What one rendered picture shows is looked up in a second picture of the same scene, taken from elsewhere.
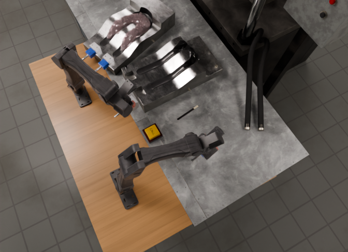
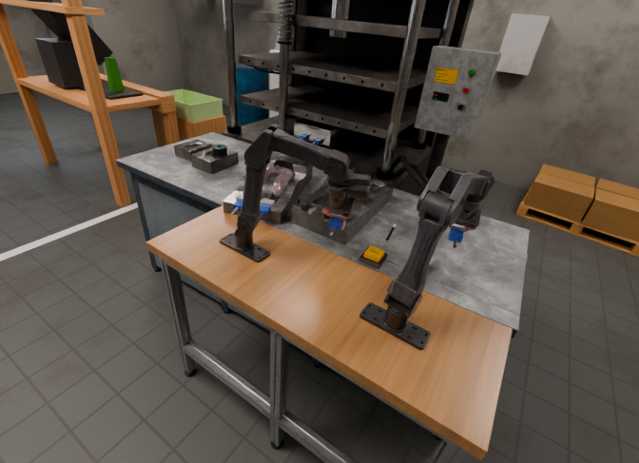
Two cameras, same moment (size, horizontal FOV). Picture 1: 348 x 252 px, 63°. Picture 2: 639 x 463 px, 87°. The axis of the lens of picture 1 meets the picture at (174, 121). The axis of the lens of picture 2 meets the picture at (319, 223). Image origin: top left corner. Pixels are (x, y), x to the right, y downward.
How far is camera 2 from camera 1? 1.04 m
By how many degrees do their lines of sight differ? 40
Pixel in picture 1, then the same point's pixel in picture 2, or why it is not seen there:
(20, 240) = not seen: outside the picture
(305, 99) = not seen: hidden behind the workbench
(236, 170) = (491, 261)
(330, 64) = not seen: hidden behind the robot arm
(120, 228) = (438, 377)
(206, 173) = (467, 274)
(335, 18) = (473, 104)
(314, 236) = (573, 376)
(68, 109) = (241, 270)
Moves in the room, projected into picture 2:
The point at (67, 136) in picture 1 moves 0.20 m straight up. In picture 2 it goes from (261, 298) to (261, 245)
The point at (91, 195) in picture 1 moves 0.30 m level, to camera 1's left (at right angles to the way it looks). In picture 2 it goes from (358, 355) to (247, 396)
